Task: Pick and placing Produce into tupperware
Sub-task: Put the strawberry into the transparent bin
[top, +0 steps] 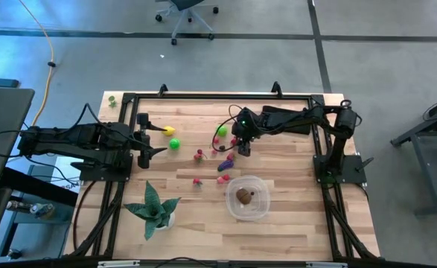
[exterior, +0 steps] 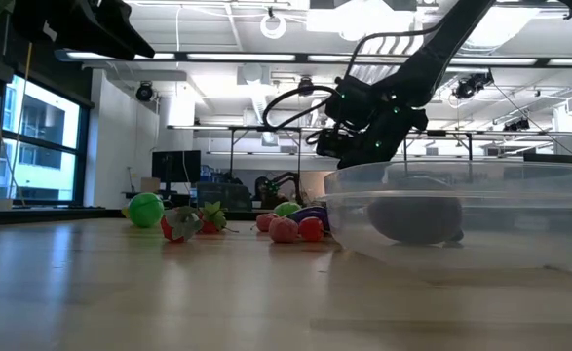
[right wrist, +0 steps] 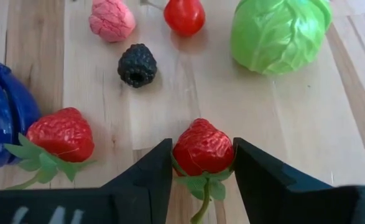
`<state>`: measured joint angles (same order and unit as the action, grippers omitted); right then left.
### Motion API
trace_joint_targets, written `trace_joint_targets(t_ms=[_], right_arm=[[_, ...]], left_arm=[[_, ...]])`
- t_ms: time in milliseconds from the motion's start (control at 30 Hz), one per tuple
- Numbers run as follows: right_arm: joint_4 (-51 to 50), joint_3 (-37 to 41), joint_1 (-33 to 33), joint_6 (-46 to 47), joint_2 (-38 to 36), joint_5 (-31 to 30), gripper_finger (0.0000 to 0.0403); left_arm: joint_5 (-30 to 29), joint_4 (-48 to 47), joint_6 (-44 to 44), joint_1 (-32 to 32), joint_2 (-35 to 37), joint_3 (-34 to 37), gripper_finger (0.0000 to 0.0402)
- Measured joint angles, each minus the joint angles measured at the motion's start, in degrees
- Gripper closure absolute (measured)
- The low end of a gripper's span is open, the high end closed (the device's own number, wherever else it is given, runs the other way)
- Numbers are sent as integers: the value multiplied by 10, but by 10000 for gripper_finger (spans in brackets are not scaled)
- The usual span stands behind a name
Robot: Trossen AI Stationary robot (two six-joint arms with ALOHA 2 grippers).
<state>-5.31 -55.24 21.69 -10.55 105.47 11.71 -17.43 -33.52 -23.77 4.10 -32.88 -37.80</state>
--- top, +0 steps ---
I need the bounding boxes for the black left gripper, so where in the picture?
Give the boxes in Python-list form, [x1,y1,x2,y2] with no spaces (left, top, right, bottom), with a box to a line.
[130,112,168,169]

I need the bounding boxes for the green artificial succulent plant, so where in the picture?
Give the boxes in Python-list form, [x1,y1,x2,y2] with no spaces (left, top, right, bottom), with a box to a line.
[124,180,182,241]

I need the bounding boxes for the black folded cloth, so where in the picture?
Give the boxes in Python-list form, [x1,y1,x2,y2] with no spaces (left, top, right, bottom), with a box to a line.
[261,105,312,135]

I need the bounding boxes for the white plant pot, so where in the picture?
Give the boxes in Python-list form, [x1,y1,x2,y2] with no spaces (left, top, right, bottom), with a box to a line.
[154,211,176,232]

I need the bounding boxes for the grey desk top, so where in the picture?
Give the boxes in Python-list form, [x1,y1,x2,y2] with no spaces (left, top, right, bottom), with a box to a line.
[0,87,36,194]

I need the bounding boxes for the yellow power cable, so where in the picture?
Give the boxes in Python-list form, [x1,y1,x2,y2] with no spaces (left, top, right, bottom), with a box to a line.
[18,0,55,127]

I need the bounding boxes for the black aluminium table frame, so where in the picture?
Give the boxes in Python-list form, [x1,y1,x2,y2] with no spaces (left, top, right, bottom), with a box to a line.
[63,81,381,261]

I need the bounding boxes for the brown toy kiwi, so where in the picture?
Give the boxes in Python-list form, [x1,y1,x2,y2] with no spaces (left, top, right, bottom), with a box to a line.
[235,188,253,205]

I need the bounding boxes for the purple toy eggplant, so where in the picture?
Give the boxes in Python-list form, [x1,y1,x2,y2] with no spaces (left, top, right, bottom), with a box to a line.
[217,159,235,173]

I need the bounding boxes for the white printed paper sheet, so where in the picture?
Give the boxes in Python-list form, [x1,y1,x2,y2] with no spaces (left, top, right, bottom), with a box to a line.
[52,156,83,194]

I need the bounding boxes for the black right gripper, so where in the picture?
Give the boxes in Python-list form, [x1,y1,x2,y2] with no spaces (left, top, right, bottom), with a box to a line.
[231,106,264,156]

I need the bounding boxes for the metal cylinder parts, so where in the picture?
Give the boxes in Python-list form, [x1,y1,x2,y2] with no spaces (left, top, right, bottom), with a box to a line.
[5,200,57,220]

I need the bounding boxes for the office chair base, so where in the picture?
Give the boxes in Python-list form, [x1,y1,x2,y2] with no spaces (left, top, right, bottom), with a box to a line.
[154,0,220,46]

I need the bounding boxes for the clear plastic tupperware container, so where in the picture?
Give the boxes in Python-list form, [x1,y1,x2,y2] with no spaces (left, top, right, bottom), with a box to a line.
[225,174,272,222]

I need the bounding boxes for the silver edge bracket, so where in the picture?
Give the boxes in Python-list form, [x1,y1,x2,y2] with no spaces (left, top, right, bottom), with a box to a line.
[97,260,141,268]
[305,261,348,268]

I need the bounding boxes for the black desk frame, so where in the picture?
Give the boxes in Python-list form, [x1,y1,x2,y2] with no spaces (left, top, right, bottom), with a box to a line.
[0,167,80,261]

